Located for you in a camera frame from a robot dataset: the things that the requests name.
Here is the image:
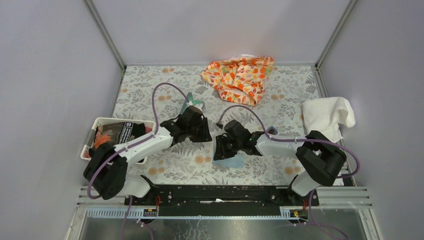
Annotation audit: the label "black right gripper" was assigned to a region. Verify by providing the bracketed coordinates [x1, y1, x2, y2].
[213, 134, 243, 161]

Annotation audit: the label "light blue cleaning cloth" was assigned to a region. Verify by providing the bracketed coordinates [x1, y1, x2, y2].
[213, 155, 245, 169]

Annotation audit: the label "dark blue glasses case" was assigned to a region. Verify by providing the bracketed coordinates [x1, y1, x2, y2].
[180, 92, 206, 114]

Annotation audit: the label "blue frame sunglasses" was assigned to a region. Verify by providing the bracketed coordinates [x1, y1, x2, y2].
[266, 126, 278, 135]

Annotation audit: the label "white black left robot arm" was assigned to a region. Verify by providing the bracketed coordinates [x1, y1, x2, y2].
[83, 105, 212, 206]

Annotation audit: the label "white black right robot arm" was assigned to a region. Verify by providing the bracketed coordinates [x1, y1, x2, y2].
[213, 120, 347, 206]

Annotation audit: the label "floral grey tablecloth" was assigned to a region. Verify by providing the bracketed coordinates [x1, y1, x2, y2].
[113, 64, 319, 185]

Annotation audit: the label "orange floral fabric bag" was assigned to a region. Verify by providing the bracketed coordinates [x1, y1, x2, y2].
[200, 55, 275, 107]

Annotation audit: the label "black pouch in basket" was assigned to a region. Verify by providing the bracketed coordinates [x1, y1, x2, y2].
[84, 121, 152, 159]

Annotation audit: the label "white towel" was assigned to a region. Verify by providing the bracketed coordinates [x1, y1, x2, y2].
[302, 97, 356, 143]

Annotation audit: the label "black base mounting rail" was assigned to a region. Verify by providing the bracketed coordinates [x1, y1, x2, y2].
[124, 184, 320, 217]

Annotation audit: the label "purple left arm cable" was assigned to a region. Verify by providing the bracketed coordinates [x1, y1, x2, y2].
[86, 82, 190, 240]

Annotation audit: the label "aluminium frame profile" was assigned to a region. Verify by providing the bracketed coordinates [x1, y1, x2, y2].
[66, 185, 383, 240]

